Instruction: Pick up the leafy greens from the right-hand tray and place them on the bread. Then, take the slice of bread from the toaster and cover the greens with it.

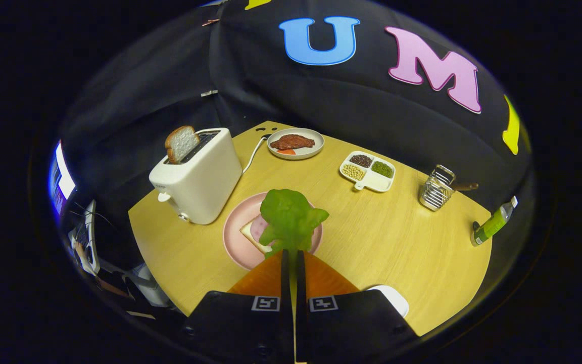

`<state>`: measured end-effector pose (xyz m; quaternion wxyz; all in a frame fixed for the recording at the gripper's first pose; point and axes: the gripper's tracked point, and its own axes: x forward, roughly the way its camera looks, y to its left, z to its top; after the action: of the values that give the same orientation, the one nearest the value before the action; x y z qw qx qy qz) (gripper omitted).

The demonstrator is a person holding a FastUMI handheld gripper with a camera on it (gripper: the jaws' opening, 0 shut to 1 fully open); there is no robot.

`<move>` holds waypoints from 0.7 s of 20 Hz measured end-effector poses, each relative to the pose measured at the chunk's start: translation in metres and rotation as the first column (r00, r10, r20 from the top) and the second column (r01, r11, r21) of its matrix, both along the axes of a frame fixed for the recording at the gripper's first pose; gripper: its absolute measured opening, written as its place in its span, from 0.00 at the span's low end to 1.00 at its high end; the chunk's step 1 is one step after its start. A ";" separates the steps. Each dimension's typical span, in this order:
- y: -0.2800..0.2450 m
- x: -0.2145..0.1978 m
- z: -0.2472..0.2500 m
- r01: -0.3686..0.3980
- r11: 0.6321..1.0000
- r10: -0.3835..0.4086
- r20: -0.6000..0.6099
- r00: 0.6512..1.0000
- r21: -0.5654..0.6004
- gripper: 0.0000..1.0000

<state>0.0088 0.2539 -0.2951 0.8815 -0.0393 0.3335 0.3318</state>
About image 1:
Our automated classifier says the white divided dish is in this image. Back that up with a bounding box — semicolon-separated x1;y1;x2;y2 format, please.
339;151;397;193

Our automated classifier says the computer monitor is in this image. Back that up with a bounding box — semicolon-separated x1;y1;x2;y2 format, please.
48;141;77;215

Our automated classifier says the brown steak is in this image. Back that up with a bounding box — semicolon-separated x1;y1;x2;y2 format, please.
270;133;316;151

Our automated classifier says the white oval plate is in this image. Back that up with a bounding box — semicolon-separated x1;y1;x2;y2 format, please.
367;285;410;318

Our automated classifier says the white round plate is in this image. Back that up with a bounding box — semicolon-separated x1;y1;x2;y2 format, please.
267;127;325;160

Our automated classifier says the pink ham slice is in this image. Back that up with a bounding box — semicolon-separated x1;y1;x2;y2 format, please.
250;215;271;243

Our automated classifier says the green lettuce leaf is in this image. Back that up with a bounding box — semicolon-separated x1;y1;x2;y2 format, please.
258;189;330;258

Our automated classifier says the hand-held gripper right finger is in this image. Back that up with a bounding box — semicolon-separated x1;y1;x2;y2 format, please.
295;250;419;364

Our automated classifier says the black backdrop cloth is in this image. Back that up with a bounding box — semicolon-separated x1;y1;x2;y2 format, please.
59;0;531;253

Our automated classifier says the white metal frame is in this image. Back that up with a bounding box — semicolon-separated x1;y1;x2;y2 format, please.
69;200;101;276

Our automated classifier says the untoasted white bread slice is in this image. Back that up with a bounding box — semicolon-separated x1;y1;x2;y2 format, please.
240;220;274;254

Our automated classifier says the metal wire utensil holder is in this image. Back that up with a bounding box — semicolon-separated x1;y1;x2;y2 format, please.
418;164;456;211

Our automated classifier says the green squeeze bottle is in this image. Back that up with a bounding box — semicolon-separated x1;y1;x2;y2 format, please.
471;196;518;247

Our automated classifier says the toasted bread slice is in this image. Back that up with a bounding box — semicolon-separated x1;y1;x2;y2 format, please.
165;126;201;164

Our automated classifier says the pink round plate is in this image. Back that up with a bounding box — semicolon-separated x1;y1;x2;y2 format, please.
223;192;323;271

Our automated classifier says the white power cable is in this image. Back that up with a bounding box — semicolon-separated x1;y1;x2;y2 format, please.
242;134;270;174

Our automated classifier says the white toaster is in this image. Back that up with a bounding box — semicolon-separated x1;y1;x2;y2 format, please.
149;127;243;225

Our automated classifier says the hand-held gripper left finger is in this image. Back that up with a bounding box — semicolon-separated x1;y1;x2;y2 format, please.
184;250;295;364

